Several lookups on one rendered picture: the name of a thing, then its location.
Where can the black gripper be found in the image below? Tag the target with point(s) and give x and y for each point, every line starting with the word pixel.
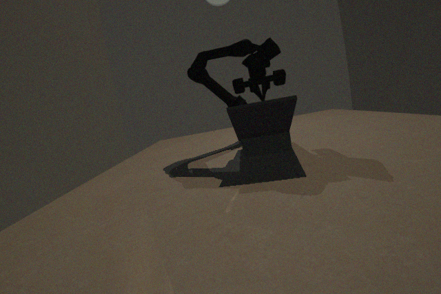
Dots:
pixel 259 78

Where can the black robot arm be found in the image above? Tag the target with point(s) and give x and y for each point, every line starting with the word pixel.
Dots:
pixel 256 62

